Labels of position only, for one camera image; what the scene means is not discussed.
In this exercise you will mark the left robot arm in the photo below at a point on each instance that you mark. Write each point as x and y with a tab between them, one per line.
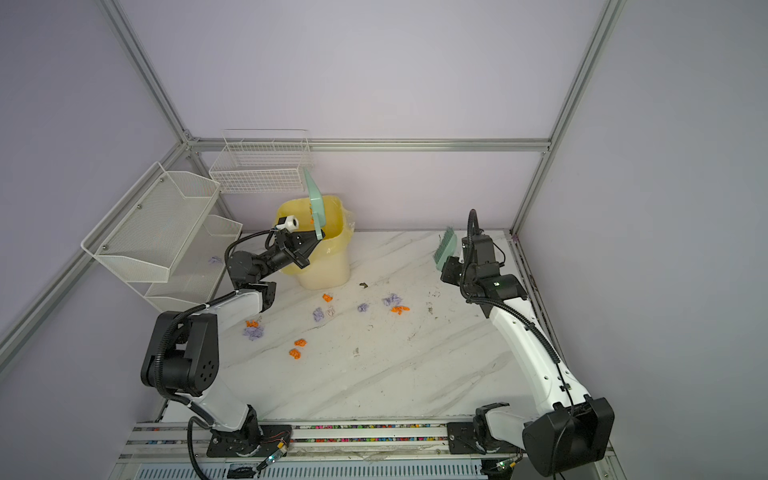
182	359

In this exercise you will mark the orange scraps left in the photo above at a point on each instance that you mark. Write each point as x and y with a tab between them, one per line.
296	351

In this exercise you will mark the purple scrap left centre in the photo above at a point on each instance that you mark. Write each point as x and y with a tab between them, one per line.
320	314

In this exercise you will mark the yellow bin liner bag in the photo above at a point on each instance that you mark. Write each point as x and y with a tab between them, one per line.
300	219

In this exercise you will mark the upper white mesh shelf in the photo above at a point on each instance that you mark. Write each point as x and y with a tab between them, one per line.
143	238

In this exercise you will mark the green dustpan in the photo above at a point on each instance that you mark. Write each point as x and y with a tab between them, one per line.
317	205

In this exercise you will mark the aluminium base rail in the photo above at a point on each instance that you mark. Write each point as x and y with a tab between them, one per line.
358	449

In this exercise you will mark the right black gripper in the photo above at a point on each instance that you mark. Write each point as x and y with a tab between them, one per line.
445	274

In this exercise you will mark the orange paper scrap near dustpan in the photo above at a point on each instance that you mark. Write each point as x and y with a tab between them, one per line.
400	310

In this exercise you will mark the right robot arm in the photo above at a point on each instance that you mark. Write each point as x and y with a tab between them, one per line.
569	427

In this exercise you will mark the white wire wall basket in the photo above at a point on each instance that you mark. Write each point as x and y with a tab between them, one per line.
262	161

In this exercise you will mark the lower white mesh shelf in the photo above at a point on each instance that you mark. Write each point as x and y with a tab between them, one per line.
195	281

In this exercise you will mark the green hand brush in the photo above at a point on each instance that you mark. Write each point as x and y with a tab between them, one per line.
446	248

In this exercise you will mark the purple paper scrap centre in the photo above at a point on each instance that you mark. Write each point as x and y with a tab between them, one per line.
393	300

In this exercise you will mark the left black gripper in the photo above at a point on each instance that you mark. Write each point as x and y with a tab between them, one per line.
297	246

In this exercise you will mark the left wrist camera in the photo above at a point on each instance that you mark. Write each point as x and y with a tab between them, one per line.
287	223

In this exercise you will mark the white mesh shelf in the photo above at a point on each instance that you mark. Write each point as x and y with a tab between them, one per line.
143	238
195	281

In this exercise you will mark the cream trash bin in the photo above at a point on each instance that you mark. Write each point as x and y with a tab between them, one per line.
329	263

